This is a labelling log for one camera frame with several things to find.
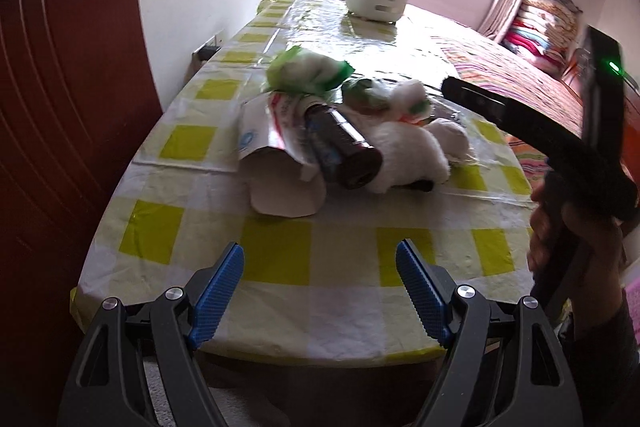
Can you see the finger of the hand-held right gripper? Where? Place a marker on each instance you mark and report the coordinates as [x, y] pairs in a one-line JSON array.
[[480, 102]]

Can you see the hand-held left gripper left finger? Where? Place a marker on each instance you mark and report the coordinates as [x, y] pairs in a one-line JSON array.
[[220, 292]]

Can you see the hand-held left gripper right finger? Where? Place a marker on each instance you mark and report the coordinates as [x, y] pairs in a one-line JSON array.
[[420, 287]]

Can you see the white paper bag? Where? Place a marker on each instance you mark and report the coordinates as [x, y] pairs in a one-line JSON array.
[[280, 192]]

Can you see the small green wrapper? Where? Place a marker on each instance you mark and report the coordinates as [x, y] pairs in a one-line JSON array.
[[362, 94]]

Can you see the dark brown bottle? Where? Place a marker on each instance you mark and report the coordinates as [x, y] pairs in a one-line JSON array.
[[350, 142]]

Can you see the green and white wrapper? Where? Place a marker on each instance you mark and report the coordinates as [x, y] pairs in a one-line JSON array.
[[310, 67]]

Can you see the person's right forearm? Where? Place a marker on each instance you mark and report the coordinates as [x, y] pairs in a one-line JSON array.
[[610, 357]]

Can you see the person's right hand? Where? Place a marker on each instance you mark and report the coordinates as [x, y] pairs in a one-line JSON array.
[[595, 247]]

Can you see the bed with striped cover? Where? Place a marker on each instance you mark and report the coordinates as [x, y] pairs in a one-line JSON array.
[[500, 67]]

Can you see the yellow checkered tablecloth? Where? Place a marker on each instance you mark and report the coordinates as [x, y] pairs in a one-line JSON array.
[[280, 252]]

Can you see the pink curtain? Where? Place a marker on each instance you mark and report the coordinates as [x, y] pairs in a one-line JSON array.
[[500, 12]]

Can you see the stack of folded quilts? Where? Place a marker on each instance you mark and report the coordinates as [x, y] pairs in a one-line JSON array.
[[540, 27]]

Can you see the white electric cooker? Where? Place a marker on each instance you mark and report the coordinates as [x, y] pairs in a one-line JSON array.
[[375, 2]]

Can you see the dark red door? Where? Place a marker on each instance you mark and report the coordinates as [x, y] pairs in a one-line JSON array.
[[60, 107]]

